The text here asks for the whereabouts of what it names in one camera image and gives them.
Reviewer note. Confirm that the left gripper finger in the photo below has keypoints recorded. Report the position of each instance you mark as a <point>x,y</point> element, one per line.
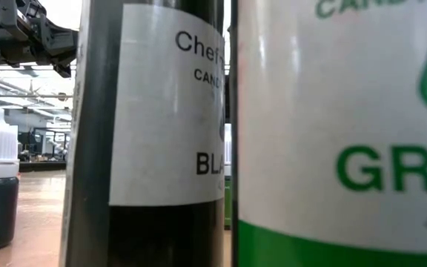
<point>65,70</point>
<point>59,42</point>

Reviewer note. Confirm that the large black food coloring bottle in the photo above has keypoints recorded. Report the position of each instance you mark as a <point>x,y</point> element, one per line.
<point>161,111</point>

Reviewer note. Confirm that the large green food coloring bottle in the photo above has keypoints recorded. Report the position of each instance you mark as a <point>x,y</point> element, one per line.
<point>328,111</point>

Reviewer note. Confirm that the black curtain partition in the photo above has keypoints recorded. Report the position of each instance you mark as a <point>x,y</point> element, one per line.
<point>227,96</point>

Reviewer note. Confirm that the black table frame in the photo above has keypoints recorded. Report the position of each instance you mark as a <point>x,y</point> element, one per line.
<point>43,167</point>

